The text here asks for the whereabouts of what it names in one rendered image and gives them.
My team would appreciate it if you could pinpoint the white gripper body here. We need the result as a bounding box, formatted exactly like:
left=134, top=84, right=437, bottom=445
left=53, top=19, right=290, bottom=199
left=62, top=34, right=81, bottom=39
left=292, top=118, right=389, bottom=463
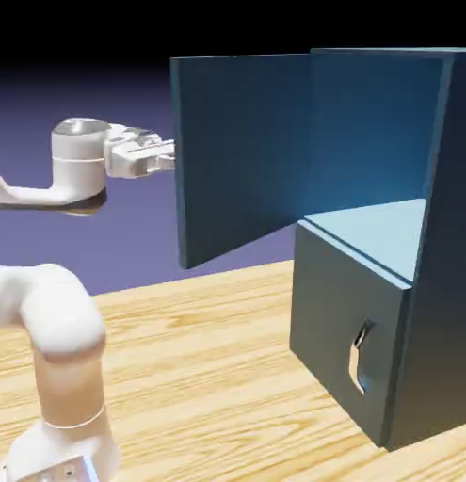
left=106, top=141, right=167, bottom=179

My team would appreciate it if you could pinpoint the blue tall cabinet door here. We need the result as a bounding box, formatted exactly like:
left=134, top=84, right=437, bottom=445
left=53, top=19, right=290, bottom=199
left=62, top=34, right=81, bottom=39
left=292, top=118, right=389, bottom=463
left=169, top=53, right=313, bottom=271

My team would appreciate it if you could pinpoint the blue short cabinet door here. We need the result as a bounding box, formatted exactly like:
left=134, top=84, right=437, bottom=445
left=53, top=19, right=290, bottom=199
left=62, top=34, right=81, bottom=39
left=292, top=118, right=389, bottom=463
left=289, top=219, right=413, bottom=450

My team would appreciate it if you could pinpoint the blue cabinet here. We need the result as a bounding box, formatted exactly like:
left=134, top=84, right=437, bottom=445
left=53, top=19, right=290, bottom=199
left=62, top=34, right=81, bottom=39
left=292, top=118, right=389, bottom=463
left=289, top=47, right=466, bottom=452

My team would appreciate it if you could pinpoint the curved silver door handle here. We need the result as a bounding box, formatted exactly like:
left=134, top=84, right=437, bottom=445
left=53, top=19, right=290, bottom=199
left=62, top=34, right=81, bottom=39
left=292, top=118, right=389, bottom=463
left=347, top=319, right=374, bottom=395

